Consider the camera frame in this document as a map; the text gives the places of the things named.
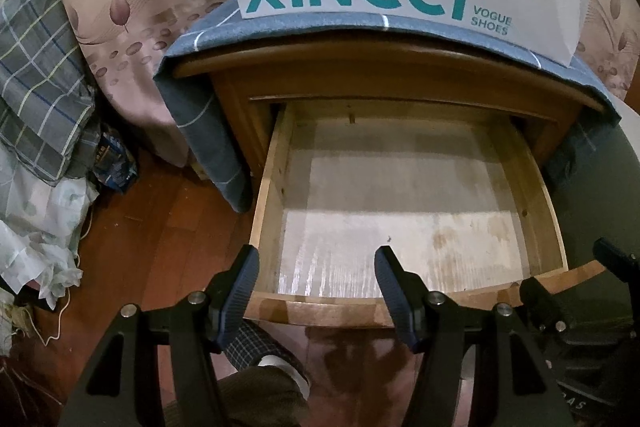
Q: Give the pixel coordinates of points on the frayed beige cloth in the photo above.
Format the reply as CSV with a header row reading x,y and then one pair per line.
x,y
12,327

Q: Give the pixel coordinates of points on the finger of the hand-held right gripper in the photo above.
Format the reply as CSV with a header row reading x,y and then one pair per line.
x,y
615,259
545,307

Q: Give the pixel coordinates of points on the person's white sock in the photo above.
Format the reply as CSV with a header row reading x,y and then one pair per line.
x,y
282,367

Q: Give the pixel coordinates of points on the white flat board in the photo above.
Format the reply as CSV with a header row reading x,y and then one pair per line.
x,y
600,197

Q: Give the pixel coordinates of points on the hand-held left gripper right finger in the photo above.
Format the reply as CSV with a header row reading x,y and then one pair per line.
x,y
395,297

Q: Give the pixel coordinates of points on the large white plastic bag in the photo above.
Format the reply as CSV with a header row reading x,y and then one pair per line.
x,y
35,232

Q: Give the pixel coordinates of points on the blue checked cloth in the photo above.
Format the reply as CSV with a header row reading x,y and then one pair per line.
x,y
210,142

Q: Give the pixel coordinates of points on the person's brown trouser leg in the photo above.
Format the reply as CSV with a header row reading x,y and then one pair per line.
x,y
250,397

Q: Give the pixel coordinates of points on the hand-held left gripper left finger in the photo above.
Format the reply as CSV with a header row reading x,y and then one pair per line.
x,y
240,297

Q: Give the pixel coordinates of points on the grey plaid cloth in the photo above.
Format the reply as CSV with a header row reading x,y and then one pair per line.
x,y
40,82

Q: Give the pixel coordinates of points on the blue printed packet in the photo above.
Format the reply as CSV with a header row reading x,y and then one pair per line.
x,y
115,162

